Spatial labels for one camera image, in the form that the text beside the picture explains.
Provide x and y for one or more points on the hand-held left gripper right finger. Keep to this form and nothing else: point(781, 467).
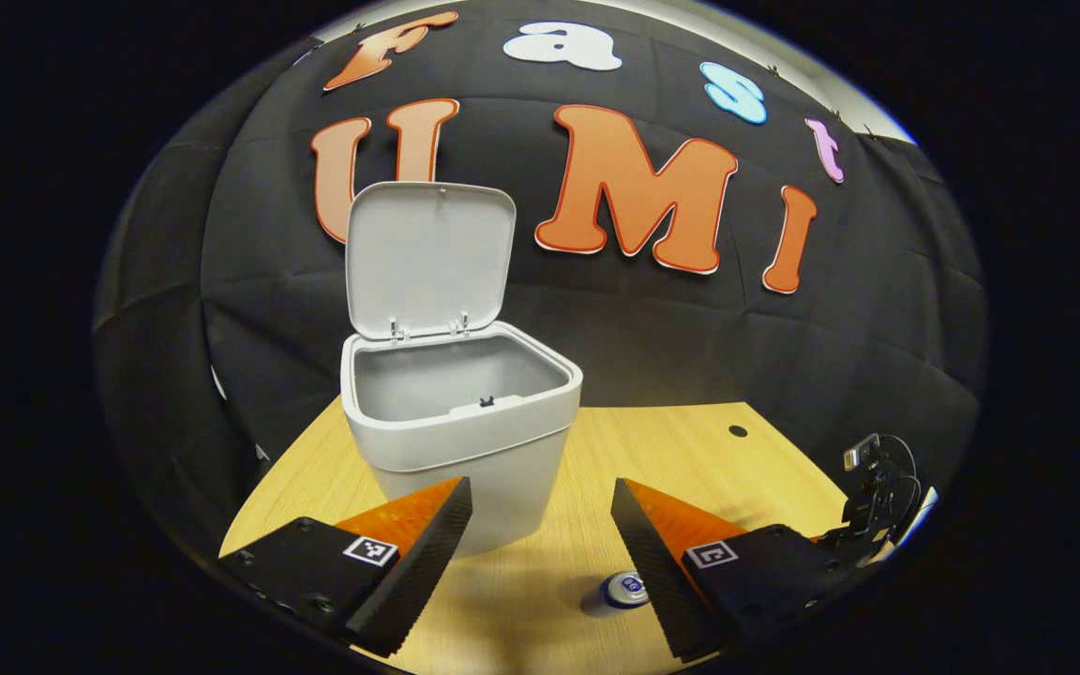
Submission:
point(652, 572)

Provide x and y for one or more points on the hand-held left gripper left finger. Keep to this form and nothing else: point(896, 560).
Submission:
point(423, 562)

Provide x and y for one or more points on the silver blue pop can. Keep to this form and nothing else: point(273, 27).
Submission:
point(610, 595)

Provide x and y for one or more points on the white desktop garbage bin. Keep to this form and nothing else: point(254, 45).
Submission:
point(465, 450)

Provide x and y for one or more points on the wooden desktop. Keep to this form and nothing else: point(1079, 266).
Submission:
point(540, 600)

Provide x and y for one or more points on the white printed panel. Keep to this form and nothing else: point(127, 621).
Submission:
point(920, 516)

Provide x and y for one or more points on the black backdrop cloth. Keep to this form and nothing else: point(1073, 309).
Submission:
point(690, 319)

